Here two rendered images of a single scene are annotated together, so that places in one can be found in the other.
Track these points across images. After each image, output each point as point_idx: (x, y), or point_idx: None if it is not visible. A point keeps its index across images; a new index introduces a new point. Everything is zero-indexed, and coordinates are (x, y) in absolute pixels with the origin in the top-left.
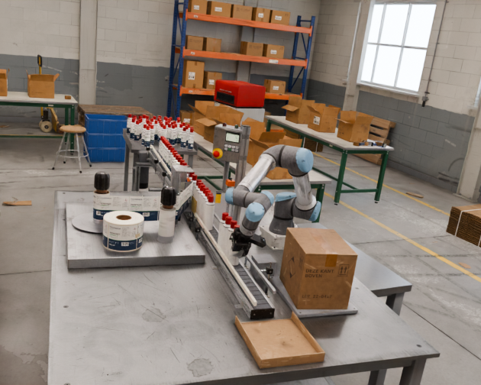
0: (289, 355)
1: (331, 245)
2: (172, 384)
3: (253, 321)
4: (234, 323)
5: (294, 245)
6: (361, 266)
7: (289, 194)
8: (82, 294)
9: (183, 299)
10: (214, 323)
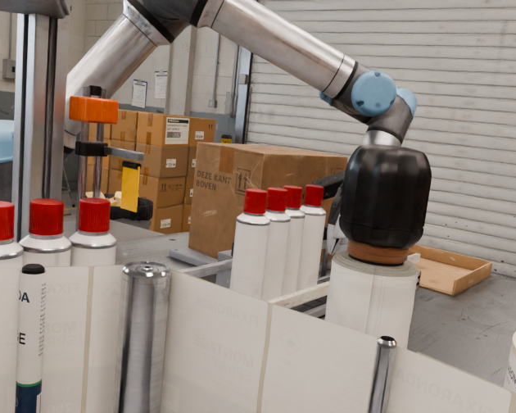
0: (433, 265)
1: (280, 148)
2: None
3: (419, 284)
4: (453, 297)
5: (306, 169)
6: (67, 235)
7: (11, 123)
8: None
9: (502, 345)
10: (488, 308)
